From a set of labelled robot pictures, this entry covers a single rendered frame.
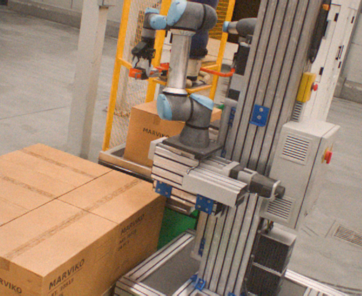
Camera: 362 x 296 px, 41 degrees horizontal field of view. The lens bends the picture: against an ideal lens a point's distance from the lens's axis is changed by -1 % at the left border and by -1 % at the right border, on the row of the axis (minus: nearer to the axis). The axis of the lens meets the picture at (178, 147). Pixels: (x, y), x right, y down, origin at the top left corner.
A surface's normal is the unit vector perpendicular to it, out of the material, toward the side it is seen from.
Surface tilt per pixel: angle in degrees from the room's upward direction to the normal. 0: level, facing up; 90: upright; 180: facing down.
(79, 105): 90
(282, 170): 90
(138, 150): 90
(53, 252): 0
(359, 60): 90
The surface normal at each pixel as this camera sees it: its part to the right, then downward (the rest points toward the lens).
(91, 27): -0.40, 0.22
